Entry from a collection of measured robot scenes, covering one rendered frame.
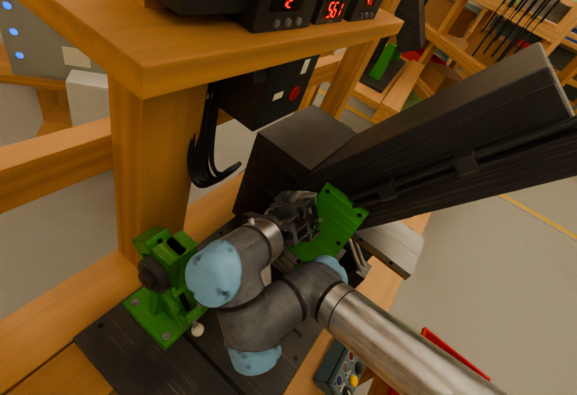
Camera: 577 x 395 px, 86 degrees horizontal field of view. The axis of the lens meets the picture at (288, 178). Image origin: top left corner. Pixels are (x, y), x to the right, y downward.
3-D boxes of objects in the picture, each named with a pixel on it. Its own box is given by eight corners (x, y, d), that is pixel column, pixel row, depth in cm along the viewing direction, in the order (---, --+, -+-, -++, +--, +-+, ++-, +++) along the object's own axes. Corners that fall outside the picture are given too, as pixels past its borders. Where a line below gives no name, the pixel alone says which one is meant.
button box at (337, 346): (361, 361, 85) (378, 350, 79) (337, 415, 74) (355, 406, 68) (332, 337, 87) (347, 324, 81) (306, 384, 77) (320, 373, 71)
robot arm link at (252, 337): (311, 342, 47) (294, 275, 46) (249, 391, 40) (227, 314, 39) (281, 325, 53) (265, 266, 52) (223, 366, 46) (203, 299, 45)
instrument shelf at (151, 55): (397, 33, 97) (404, 21, 94) (142, 102, 32) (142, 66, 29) (333, -1, 103) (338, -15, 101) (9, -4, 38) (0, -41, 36)
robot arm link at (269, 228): (238, 269, 51) (227, 221, 50) (253, 257, 55) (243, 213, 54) (276, 270, 47) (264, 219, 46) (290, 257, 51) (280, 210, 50)
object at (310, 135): (318, 203, 120) (359, 133, 98) (271, 248, 98) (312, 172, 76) (282, 175, 124) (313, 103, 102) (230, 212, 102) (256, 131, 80)
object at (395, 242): (419, 246, 91) (426, 240, 89) (404, 281, 79) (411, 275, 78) (314, 168, 101) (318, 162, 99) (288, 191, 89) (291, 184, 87)
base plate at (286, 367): (394, 209, 136) (397, 207, 134) (211, 507, 56) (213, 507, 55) (318, 155, 146) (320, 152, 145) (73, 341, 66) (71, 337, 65)
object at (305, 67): (299, 111, 73) (324, 50, 63) (253, 134, 60) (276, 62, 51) (259, 84, 76) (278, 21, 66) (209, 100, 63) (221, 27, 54)
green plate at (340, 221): (331, 261, 83) (376, 202, 74) (320, 276, 76) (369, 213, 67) (298, 234, 86) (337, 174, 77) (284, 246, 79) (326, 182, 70)
